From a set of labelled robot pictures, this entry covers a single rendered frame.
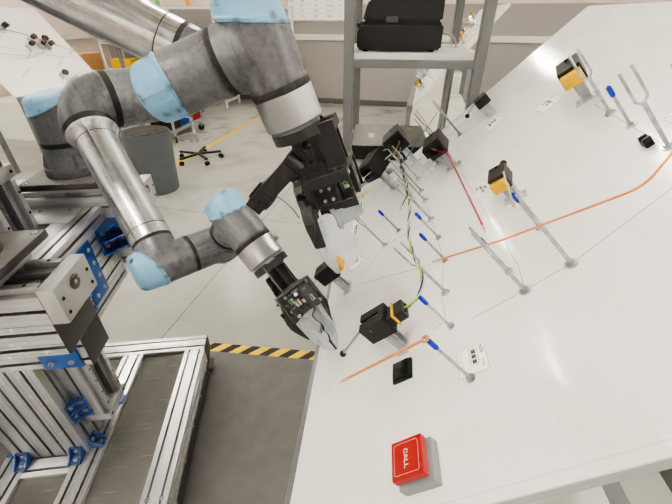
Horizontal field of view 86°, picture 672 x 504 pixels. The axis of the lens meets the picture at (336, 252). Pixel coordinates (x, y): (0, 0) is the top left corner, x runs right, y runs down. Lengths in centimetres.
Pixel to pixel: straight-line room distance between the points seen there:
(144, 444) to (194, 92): 144
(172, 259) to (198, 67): 37
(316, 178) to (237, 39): 17
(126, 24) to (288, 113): 27
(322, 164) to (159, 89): 20
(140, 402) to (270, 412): 56
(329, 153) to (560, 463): 43
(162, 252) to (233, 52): 40
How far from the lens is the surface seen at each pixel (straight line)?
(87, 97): 90
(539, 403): 51
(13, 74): 544
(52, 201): 142
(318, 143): 47
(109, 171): 81
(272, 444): 181
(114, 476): 169
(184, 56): 48
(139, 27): 62
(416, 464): 53
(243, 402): 194
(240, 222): 66
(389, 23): 150
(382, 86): 813
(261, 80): 45
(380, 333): 65
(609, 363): 51
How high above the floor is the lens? 157
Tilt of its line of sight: 33 degrees down
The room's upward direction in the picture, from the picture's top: straight up
